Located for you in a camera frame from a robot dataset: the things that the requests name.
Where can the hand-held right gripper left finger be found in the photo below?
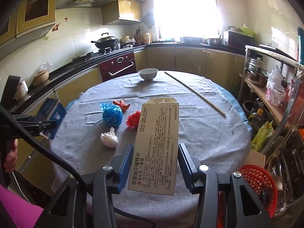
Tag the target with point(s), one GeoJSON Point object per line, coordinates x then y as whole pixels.
{"type": "Point", "coordinates": [124, 168]}

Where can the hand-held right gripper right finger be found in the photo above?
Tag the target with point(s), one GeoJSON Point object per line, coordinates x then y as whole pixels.
{"type": "Point", "coordinates": [188, 168]}

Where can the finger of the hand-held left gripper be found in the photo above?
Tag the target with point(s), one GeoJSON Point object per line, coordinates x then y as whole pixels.
{"type": "Point", "coordinates": [35, 124]}

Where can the blue white medicine box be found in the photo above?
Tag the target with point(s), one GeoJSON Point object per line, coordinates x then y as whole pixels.
{"type": "Point", "coordinates": [53, 110]}

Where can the white paper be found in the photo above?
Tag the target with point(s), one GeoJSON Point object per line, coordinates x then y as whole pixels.
{"type": "Point", "coordinates": [109, 139]}

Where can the beige medicine box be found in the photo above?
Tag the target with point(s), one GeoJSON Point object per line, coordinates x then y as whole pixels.
{"type": "Point", "coordinates": [154, 147]}

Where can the blue plastic bag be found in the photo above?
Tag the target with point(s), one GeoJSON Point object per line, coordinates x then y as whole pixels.
{"type": "Point", "coordinates": [111, 114]}

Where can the orange red wrapper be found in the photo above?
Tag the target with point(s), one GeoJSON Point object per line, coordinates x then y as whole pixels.
{"type": "Point", "coordinates": [122, 105]}

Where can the red plastic basket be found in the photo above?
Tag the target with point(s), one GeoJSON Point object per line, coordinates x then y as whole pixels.
{"type": "Point", "coordinates": [258, 178]}

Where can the person's left hand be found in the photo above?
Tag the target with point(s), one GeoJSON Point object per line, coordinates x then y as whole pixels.
{"type": "Point", "coordinates": [11, 158]}

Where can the small white rice cooker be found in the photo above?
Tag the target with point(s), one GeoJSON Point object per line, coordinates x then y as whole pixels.
{"type": "Point", "coordinates": [21, 90]}

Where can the clay pot in plastic bag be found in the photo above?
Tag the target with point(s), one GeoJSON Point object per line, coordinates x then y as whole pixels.
{"type": "Point", "coordinates": [40, 76]}

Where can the red crumpled plastic bag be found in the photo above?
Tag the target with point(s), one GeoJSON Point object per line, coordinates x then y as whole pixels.
{"type": "Point", "coordinates": [133, 120]}

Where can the grey tablecloth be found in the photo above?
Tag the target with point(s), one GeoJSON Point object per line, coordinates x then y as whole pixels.
{"type": "Point", "coordinates": [166, 123]}

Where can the black kitchen countertop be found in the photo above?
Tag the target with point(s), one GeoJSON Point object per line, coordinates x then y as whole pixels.
{"type": "Point", "coordinates": [59, 72]}

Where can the brown cardboard piece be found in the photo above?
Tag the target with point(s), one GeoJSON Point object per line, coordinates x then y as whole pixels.
{"type": "Point", "coordinates": [257, 158]}

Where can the blue table cover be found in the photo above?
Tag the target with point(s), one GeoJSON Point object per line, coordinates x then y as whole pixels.
{"type": "Point", "coordinates": [247, 128]}

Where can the long wooden stick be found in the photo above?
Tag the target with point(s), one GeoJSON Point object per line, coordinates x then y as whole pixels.
{"type": "Point", "coordinates": [194, 92]}

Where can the yellow green plastic bag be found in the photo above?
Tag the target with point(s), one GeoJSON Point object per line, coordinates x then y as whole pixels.
{"type": "Point", "coordinates": [262, 135]}

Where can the cooking oil bottle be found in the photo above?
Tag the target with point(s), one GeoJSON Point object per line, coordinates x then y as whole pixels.
{"type": "Point", "coordinates": [258, 118]}

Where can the person's magenta clothing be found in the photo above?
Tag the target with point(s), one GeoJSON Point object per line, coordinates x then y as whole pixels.
{"type": "Point", "coordinates": [16, 209]}

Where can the white ceramic bowl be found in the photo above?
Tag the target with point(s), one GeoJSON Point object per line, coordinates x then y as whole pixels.
{"type": "Point", "coordinates": [148, 74]}

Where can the stacked metal pans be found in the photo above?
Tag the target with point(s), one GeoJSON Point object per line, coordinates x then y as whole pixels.
{"type": "Point", "coordinates": [287, 171]}

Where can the maroon built-in oven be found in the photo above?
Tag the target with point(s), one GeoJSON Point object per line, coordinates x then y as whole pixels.
{"type": "Point", "coordinates": [116, 65]}

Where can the black gas stove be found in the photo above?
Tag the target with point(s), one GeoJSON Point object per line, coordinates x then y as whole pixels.
{"type": "Point", "coordinates": [104, 51]}

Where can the yellow base cabinets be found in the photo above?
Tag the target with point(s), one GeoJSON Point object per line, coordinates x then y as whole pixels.
{"type": "Point", "coordinates": [190, 61]}

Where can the black wok with lid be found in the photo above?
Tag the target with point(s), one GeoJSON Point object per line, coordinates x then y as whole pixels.
{"type": "Point", "coordinates": [105, 40]}

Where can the steel pot with lid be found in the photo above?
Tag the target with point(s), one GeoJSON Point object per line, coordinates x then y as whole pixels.
{"type": "Point", "coordinates": [258, 78]}

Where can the white pink plastic bag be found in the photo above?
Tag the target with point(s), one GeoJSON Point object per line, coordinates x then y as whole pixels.
{"type": "Point", "coordinates": [275, 87]}

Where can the beige kitchen bowls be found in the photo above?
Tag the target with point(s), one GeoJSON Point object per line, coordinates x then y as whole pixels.
{"type": "Point", "coordinates": [128, 40]}

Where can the wide metal pan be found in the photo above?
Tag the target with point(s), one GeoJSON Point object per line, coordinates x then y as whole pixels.
{"type": "Point", "coordinates": [191, 40]}

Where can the metal basin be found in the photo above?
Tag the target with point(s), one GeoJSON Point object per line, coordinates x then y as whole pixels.
{"type": "Point", "coordinates": [214, 41]}

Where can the dark knife block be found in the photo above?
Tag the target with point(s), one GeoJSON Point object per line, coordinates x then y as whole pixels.
{"type": "Point", "coordinates": [138, 37]}

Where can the orange jar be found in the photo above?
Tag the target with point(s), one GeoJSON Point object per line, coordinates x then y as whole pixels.
{"type": "Point", "coordinates": [147, 38]}

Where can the dark microwave oven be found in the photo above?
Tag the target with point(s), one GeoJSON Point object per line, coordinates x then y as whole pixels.
{"type": "Point", "coordinates": [238, 40]}

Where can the metal storage rack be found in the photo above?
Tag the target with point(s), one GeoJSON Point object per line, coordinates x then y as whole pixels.
{"type": "Point", "coordinates": [268, 53]}

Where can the black induction cooker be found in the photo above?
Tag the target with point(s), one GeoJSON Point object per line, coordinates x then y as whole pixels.
{"type": "Point", "coordinates": [277, 52]}

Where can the green plastic basin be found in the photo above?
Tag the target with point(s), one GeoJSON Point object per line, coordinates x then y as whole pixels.
{"type": "Point", "coordinates": [247, 31]}

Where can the bright kitchen window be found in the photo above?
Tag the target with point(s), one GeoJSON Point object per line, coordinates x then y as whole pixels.
{"type": "Point", "coordinates": [187, 9]}

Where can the blue cylinder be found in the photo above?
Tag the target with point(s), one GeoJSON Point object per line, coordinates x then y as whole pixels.
{"type": "Point", "coordinates": [301, 45]}

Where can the yellow brown-panel wall cabinet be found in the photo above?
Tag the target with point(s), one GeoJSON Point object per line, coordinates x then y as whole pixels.
{"type": "Point", "coordinates": [35, 9]}

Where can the small yellow wall cabinet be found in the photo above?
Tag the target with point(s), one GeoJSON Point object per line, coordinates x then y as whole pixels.
{"type": "Point", "coordinates": [123, 10]}

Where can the dark hanging wall ornament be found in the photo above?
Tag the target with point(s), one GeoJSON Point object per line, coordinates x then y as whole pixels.
{"type": "Point", "coordinates": [150, 20]}

